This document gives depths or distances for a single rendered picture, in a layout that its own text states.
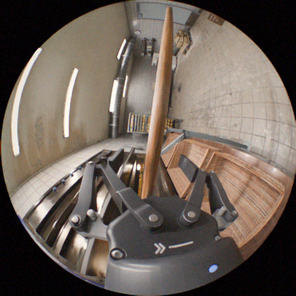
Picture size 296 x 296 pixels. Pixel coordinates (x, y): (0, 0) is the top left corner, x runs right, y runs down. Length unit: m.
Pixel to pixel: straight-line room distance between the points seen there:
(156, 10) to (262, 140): 4.79
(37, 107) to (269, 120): 2.62
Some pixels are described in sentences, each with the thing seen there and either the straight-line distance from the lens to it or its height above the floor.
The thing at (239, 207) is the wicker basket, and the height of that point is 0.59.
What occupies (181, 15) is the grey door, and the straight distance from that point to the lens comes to 4.81.
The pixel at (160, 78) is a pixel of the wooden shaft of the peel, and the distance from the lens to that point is 0.18.
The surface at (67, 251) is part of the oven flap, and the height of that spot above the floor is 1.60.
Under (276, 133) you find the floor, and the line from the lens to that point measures 1.24.
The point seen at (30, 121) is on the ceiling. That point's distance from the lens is 1.45.
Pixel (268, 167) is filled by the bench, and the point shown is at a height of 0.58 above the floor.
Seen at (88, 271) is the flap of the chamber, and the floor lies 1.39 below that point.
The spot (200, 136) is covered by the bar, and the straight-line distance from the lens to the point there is 0.67.
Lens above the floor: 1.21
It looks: 4 degrees down
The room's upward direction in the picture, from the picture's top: 84 degrees counter-clockwise
